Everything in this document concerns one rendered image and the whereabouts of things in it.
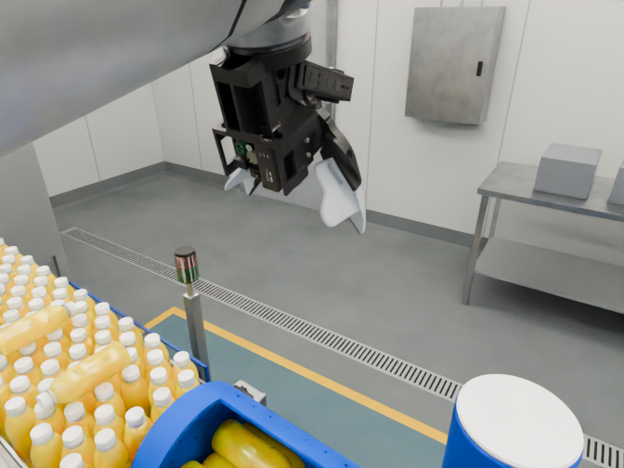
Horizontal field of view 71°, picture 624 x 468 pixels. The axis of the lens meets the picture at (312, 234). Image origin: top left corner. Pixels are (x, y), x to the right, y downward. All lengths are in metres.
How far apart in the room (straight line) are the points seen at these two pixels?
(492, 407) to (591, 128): 2.81
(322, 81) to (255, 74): 0.09
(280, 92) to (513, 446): 0.97
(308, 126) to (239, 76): 0.08
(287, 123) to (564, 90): 3.41
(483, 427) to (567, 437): 0.18
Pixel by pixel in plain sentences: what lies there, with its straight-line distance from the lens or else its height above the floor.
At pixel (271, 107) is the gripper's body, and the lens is 0.36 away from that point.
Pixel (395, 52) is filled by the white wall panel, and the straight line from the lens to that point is 4.00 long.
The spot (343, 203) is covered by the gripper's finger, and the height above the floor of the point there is 1.73.
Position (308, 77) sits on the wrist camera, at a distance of 0.40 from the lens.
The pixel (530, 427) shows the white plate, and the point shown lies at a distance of 1.21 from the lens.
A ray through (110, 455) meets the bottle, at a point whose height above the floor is 1.07.
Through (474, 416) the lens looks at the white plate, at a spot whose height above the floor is 1.04.
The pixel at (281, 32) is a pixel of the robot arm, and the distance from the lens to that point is 0.34.
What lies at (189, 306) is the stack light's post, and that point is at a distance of 1.45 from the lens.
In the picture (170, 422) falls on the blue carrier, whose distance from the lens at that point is 0.90.
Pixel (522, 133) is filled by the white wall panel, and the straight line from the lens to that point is 3.80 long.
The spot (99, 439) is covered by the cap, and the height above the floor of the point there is 1.10.
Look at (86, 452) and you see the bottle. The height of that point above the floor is 1.05.
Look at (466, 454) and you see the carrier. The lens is 1.19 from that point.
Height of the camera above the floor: 1.89
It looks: 27 degrees down
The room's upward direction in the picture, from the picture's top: straight up
